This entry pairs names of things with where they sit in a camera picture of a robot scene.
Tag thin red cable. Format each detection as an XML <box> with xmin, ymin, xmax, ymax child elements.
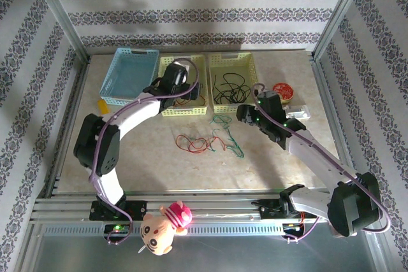
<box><xmin>175</xmin><ymin>133</ymin><xmax>227</xmax><ymax>155</ymax></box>
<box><xmin>175</xmin><ymin>92</ymin><xmax>207</xmax><ymax>107</ymax></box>

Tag thin green cable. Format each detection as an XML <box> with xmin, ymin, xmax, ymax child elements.
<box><xmin>210</xmin><ymin>115</ymin><xmax>245</xmax><ymax>159</ymax></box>

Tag yellow plastic basket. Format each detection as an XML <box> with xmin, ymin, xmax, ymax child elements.
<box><xmin>208</xmin><ymin>52</ymin><xmax>264</xmax><ymax>115</ymax></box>
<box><xmin>157</xmin><ymin>54</ymin><xmax>210</xmax><ymax>117</ymax></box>

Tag small white plastic box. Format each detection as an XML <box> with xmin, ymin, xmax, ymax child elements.
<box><xmin>284</xmin><ymin>104</ymin><xmax>312</xmax><ymax>122</ymax></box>

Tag blue plastic basket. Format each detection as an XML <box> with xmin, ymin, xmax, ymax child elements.
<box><xmin>99</xmin><ymin>47</ymin><xmax>160</xmax><ymax>107</ymax></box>

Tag round red gold tin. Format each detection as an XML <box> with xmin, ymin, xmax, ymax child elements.
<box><xmin>272</xmin><ymin>82</ymin><xmax>296</xmax><ymax>105</ymax></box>

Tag small yellow block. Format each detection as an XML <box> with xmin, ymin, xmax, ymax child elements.
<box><xmin>97</xmin><ymin>99</ymin><xmax>111</xmax><ymax>116</ymax></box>

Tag plush toy with pink hat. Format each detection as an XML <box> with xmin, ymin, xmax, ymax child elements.
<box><xmin>138</xmin><ymin>200</ymin><xmax>194</xmax><ymax>257</ymax></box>

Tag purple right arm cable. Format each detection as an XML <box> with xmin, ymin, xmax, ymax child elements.
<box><xmin>251</xmin><ymin>83</ymin><xmax>391</xmax><ymax>244</ymax></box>

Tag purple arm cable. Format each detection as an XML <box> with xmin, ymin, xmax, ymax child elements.
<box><xmin>251</xmin><ymin>83</ymin><xmax>391</xmax><ymax>244</ymax></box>
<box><xmin>89</xmin><ymin>57</ymin><xmax>201</xmax><ymax>247</ymax></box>

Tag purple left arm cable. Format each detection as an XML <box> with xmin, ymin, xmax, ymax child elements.
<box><xmin>89</xmin><ymin>57</ymin><xmax>201</xmax><ymax>247</ymax></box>

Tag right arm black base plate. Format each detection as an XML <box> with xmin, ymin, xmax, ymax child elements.
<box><xmin>251</xmin><ymin>198</ymin><xmax>307</xmax><ymax>222</ymax></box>

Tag aluminium front frame rail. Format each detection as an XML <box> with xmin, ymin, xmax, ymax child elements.
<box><xmin>30</xmin><ymin>196</ymin><xmax>379</xmax><ymax>222</ymax></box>

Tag slotted grey cable duct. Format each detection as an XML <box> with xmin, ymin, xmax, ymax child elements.
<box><xmin>41</xmin><ymin>222</ymin><xmax>321</xmax><ymax>236</ymax></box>

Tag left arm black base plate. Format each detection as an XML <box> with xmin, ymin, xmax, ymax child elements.
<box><xmin>89</xmin><ymin>200</ymin><xmax>149</xmax><ymax>222</ymax></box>

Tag aluminium frame post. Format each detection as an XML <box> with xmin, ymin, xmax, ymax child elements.
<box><xmin>27</xmin><ymin>0</ymin><xmax>91</xmax><ymax>64</ymax></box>
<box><xmin>311</xmin><ymin>0</ymin><xmax>372</xmax><ymax>59</ymax></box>

